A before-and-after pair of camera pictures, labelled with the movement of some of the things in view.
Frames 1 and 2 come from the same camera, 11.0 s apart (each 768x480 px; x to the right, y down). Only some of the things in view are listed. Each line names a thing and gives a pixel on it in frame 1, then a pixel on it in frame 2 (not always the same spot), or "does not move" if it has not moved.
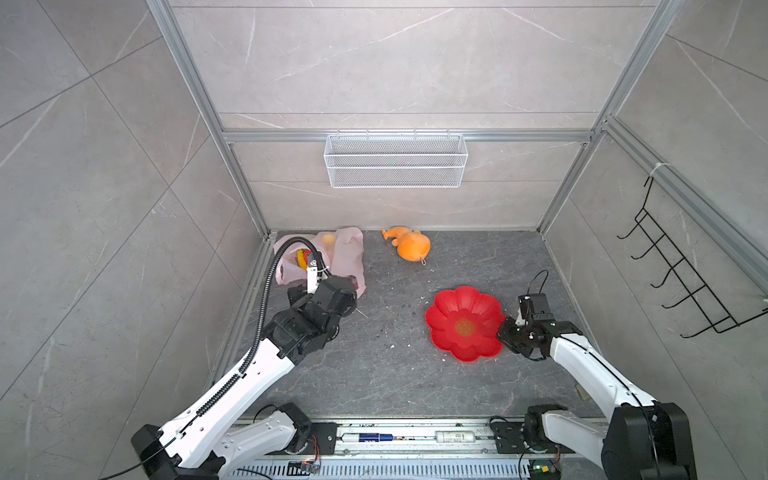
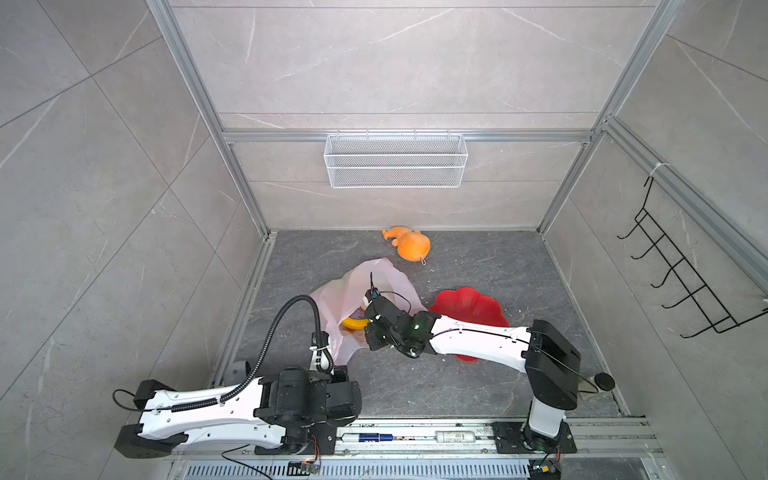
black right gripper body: x=516 y=335 to x=377 y=340
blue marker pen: x=374 y=437 does not move
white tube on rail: x=455 y=436 does not move
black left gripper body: x=297 y=299 to x=342 y=382
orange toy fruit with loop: x=411 y=245 does not move
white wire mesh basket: x=396 y=161 does not move
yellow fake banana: x=301 y=259 to x=354 y=323
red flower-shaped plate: x=466 y=323 does not move
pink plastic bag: x=340 y=252 to x=340 y=300
